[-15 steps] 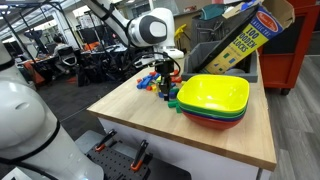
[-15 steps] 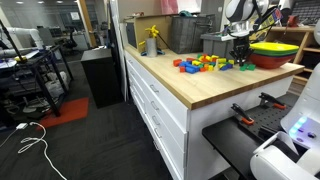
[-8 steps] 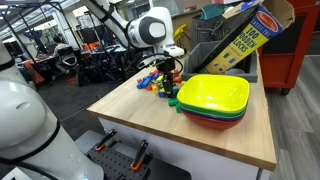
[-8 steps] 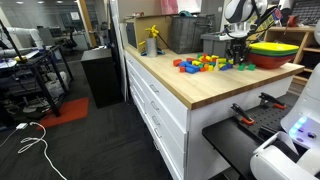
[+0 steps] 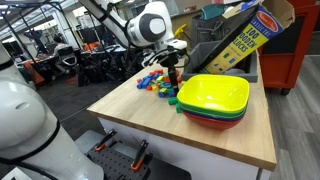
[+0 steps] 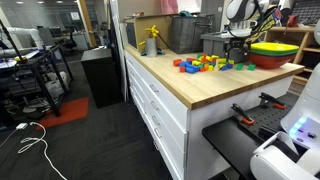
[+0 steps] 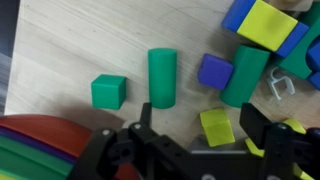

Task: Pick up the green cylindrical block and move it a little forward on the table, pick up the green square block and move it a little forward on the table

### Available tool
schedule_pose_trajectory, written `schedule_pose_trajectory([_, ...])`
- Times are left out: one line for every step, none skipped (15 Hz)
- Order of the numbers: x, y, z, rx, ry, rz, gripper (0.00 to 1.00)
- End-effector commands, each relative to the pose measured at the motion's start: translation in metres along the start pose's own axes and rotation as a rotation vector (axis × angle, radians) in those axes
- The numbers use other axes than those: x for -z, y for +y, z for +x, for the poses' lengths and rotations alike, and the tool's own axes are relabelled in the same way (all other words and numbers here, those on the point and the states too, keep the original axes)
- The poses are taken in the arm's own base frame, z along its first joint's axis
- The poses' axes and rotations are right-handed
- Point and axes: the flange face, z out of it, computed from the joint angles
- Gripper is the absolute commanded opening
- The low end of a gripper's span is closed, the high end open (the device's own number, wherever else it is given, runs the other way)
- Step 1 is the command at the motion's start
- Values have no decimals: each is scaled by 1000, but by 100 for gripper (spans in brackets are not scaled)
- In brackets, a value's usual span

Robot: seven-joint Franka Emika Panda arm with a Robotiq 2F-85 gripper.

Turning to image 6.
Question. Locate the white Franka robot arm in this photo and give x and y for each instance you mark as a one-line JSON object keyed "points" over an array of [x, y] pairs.
{"points": [[273, 163]]}

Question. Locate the red floor mat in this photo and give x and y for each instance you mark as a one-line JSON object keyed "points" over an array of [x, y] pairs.
{"points": [[66, 111]]}

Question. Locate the red hand tool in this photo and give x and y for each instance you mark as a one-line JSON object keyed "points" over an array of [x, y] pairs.
{"points": [[293, 20]]}

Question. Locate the long red wooden block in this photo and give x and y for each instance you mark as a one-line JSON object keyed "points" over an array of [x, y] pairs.
{"points": [[204, 67]]}

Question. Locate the blue wooden block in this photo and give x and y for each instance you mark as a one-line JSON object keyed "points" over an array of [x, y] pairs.
{"points": [[191, 69]]}

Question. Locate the red plastic bowl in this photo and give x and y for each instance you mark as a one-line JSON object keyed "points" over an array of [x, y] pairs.
{"points": [[271, 61]]}

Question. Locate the green plastic bowl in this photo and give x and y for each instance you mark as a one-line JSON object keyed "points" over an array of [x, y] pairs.
{"points": [[273, 52]]}

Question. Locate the yellow rectangular wooden block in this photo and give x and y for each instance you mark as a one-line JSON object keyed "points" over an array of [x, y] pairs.
{"points": [[215, 57], [210, 67]]}

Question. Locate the green wooden arch block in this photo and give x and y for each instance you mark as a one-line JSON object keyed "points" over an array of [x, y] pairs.
{"points": [[199, 56]]}

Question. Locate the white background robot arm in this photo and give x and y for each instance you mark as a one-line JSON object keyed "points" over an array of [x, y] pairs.
{"points": [[23, 33]]}

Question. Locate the green wooden cube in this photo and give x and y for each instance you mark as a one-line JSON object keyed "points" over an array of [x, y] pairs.
{"points": [[251, 67]]}

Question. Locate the brown cardboard box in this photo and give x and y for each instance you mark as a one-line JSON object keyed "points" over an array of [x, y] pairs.
{"points": [[156, 23]]}

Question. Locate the gray plastic bin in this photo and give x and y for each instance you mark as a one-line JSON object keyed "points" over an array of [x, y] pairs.
{"points": [[213, 45]]}

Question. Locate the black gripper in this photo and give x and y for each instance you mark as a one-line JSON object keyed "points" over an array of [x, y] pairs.
{"points": [[236, 44]]}

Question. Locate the wooden shelf unit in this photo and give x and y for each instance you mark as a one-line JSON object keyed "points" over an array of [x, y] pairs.
{"points": [[301, 50]]}

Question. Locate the black metal frame rack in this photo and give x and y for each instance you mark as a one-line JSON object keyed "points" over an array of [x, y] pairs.
{"points": [[43, 83]]}

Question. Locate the metal cup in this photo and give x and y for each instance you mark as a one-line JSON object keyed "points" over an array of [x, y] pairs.
{"points": [[151, 47]]}

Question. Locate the long yellow wooden cylinder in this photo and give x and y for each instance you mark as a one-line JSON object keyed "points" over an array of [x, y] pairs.
{"points": [[221, 60]]}

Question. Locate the black office chair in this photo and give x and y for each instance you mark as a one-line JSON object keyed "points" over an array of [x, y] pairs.
{"points": [[70, 40]]}

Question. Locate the yellow spring clamp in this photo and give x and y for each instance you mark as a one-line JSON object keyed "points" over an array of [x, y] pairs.
{"points": [[152, 31]]}

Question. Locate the black floor cabinet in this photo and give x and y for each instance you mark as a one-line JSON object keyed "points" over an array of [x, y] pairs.
{"points": [[101, 76]]}

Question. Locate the blue wooden cube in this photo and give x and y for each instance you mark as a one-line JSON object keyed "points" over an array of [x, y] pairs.
{"points": [[223, 68]]}

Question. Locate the white sack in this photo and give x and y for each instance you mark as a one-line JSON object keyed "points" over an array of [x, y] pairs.
{"points": [[56, 86]]}

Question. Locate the white drawer cabinet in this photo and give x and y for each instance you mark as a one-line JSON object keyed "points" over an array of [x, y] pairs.
{"points": [[166, 116]]}

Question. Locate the teal cloth item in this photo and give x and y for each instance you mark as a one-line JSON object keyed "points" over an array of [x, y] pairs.
{"points": [[185, 13]]}

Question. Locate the pink cloth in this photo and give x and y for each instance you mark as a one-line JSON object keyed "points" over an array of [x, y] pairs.
{"points": [[170, 6]]}

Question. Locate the red wooden cube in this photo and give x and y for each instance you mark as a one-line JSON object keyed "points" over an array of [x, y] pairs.
{"points": [[182, 69]]}

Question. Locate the black orange clamp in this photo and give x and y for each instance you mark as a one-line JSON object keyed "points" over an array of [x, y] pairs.
{"points": [[271, 100], [242, 114]]}

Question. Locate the yellow plastic bowl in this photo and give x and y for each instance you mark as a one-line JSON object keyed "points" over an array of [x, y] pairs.
{"points": [[275, 47]]}

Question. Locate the purple wooden cube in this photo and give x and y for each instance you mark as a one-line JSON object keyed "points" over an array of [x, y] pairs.
{"points": [[229, 66]]}

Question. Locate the gray fabric basket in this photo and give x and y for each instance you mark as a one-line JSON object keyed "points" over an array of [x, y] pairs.
{"points": [[191, 33]]}

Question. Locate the white power adapter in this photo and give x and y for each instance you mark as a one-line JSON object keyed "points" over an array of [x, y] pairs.
{"points": [[21, 126]]}

